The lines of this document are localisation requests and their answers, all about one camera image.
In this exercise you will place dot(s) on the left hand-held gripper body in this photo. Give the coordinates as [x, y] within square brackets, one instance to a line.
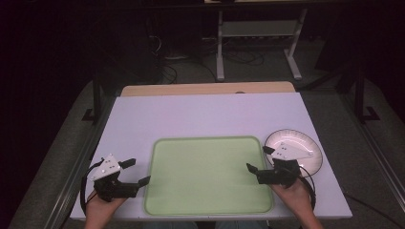
[110, 189]

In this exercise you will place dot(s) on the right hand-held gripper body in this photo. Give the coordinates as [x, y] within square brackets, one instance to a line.
[283, 173]

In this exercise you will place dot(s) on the person's left hand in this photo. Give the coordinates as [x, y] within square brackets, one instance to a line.
[100, 208]

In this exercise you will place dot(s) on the person's right hand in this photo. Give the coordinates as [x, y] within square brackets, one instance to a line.
[296, 197]

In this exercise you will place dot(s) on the white plate with dark rim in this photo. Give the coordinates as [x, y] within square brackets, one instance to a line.
[305, 141]

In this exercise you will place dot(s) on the green tray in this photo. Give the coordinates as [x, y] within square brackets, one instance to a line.
[207, 175]

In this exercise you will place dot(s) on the black metal stand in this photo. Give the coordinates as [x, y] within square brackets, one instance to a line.
[360, 101]
[96, 101]

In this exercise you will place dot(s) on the white metal desk frame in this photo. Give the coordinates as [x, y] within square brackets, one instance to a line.
[261, 28]

